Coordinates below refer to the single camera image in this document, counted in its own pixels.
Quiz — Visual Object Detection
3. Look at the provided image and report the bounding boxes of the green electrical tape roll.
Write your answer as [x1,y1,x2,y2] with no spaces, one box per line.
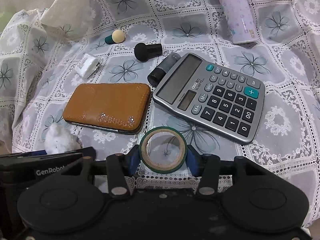
[139,126,187,174]

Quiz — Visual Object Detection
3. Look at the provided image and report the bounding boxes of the black dark cylindrical tube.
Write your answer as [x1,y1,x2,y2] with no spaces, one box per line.
[147,53,181,87]

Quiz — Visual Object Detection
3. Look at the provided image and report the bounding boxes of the white tissue packet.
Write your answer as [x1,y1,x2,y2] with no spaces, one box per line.
[74,53,100,80]

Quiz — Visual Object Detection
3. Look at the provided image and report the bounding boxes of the black makeup sponge stamp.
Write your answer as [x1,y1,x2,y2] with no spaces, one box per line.
[134,43,163,62]

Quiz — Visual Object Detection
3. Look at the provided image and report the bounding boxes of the brown leather wallet case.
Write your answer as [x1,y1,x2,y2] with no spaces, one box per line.
[62,83,151,134]

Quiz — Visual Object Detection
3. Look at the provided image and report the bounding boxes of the silver desk calculator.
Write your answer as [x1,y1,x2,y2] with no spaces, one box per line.
[153,53,265,144]

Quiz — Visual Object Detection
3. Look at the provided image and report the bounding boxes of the white floral lace cover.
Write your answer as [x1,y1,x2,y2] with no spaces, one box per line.
[0,0,320,230]

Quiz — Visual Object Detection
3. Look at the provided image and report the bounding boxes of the lilac thermos bottle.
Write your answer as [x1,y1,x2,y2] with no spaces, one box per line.
[219,0,258,44]

